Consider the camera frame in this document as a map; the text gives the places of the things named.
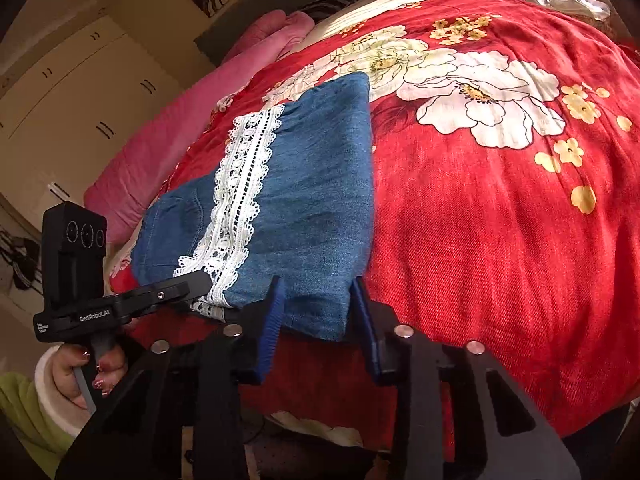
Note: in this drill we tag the blue denim pants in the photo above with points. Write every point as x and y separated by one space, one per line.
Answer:
310 200

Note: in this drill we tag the cream wardrobe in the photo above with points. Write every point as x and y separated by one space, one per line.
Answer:
75 110

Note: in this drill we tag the person's left forearm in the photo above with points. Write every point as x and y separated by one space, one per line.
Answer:
30 410

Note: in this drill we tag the red floral blanket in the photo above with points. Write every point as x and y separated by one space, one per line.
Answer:
500 260

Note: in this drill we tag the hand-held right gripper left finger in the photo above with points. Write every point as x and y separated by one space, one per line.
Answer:
270 332

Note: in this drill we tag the person's left hand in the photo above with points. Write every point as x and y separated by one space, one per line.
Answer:
67 375

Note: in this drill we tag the striped pillow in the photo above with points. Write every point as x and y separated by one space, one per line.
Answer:
325 7

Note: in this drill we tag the pink quilt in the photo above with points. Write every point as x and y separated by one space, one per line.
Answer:
165 145

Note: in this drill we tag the grey headboard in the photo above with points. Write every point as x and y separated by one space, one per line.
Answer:
225 40

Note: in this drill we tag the white cloth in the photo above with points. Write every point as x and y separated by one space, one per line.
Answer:
575 2

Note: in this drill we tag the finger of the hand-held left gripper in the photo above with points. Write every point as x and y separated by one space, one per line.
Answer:
170 292

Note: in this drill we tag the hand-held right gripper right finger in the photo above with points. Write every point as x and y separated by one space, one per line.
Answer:
369 332

